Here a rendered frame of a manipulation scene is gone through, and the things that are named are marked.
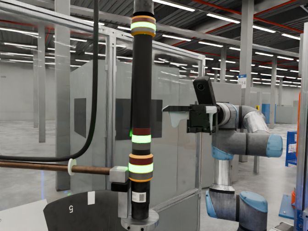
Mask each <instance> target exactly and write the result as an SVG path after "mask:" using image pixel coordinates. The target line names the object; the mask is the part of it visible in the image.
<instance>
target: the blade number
mask: <svg viewBox="0 0 308 231"><path fill-rule="evenodd" d="M66 208H67V216H70V215H74V214H76V208H75V203H71V204H68V205H66Z"/></svg>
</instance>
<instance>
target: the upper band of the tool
mask: <svg viewBox="0 0 308 231"><path fill-rule="evenodd" d="M138 17H146V18H151V19H153V20H155V19H154V18H153V17H151V16H134V17H133V18H132V19H134V18H138ZM132 19H131V20H132ZM155 21H156V20H155ZM134 23H137V22H134ZM134 23H132V24H134ZM147 23H151V22H147ZM132 24H131V25H132ZM151 24H153V23H151ZM153 25H155V24H153ZM140 27H144V26H140ZM134 28H136V27H134ZM137 28H138V27H137ZM146 28H148V27H146ZM149 28H151V27H149ZM132 29H133V28H132ZM132 29H131V30H132ZM152 29H154V28H152ZM154 30H155V29H154ZM136 34H149V35H151V36H153V37H154V36H155V34H154V33H152V32H146V31H137V32H133V33H131V35H132V36H134V35H136Z"/></svg>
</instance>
